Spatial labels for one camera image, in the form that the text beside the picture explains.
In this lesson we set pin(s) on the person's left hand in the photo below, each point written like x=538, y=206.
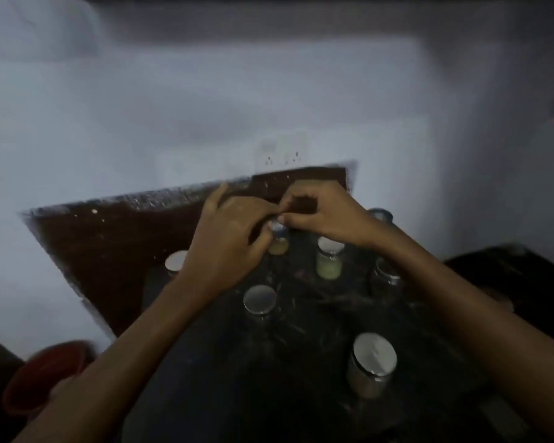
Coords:
x=221, y=244

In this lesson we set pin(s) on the person's right hand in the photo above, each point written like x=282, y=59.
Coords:
x=337, y=216

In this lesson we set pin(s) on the dark spice jar grey lid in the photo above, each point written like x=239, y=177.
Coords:
x=381, y=215

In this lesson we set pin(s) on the orange spice jar silver lid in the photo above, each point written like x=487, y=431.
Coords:
x=175, y=260

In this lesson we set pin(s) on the green spice jar silver lid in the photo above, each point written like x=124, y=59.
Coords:
x=328, y=267

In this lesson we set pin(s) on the yellow spice jar grey lid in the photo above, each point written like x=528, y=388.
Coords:
x=279, y=244

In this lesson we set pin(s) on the person's right forearm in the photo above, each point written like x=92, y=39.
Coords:
x=489, y=327

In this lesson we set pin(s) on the red plastic pot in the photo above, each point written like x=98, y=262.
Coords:
x=37, y=378

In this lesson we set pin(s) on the white wall socket plate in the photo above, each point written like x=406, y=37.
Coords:
x=281, y=154

